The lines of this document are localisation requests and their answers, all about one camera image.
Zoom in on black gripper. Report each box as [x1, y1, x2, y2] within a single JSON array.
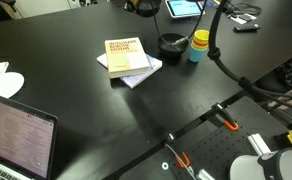
[[123, 0, 142, 14]]

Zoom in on black bowl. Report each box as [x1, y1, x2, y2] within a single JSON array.
[[156, 32, 190, 58], [134, 0, 163, 19]]

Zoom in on yellow robotics textbook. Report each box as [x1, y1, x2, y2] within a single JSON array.
[[104, 36, 152, 80]]

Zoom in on white tablet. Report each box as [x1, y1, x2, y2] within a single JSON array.
[[164, 0, 206, 20]]

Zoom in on white blue book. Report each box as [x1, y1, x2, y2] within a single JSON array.
[[96, 53, 163, 90]]

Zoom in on yellow plastic cup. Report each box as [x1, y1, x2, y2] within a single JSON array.
[[193, 29, 211, 44]]

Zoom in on orange plastic cup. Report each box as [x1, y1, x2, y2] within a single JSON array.
[[192, 39, 210, 48]]

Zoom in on lime plastic cup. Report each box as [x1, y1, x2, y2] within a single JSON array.
[[190, 42, 209, 52]]

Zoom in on blue plastic cup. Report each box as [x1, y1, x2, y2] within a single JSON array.
[[188, 45, 210, 64]]

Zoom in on white card with black device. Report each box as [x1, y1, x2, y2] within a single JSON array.
[[230, 13, 258, 25]]

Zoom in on black remote control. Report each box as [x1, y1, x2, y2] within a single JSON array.
[[232, 23, 261, 34]]

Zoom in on white paper plate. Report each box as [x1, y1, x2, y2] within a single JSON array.
[[0, 61, 26, 100]]

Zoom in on black perforated breadboard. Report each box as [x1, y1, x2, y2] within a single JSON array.
[[167, 123, 270, 180]]

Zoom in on silver laptop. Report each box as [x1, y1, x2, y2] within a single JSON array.
[[0, 90, 59, 180]]

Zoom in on beige wooden planks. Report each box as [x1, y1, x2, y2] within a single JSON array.
[[267, 89, 292, 112]]

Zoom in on thick black cable bundle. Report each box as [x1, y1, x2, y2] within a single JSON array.
[[207, 0, 292, 114]]

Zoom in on coiled black cable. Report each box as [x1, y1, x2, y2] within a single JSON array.
[[225, 0, 263, 18]]

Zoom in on black clamp orange handle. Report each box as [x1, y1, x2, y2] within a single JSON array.
[[211, 102, 240, 132], [165, 133, 196, 179]]

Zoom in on small silver bracket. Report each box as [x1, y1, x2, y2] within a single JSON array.
[[196, 168, 216, 180]]

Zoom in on silver aluminium bracket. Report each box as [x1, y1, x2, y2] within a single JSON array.
[[246, 133, 273, 157]]

